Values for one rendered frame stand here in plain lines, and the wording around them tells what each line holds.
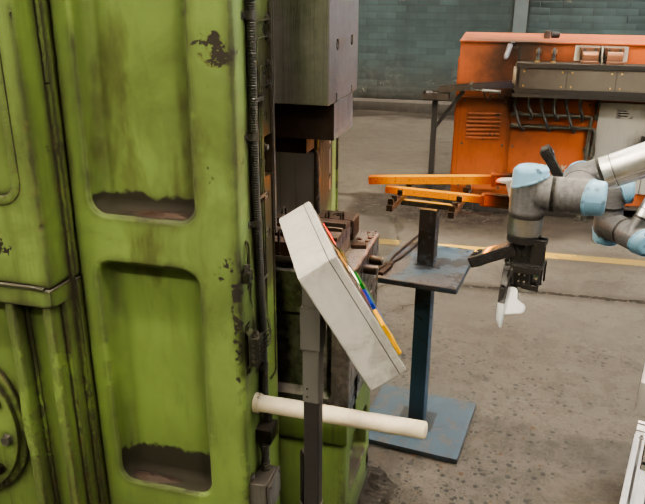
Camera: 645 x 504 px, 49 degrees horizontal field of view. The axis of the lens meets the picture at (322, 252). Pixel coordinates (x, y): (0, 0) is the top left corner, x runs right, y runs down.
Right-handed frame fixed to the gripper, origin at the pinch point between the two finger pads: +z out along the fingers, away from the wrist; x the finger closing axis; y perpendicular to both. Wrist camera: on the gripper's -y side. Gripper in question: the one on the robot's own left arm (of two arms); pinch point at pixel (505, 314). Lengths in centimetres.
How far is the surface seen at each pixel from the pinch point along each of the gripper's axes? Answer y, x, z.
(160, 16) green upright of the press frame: -77, -22, -64
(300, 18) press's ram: -56, 3, -63
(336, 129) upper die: -50, 12, -36
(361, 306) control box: -16.3, -43.7, -16.5
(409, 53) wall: -316, 734, 16
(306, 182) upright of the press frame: -75, 40, -12
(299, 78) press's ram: -56, 3, -49
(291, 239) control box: -36, -35, -23
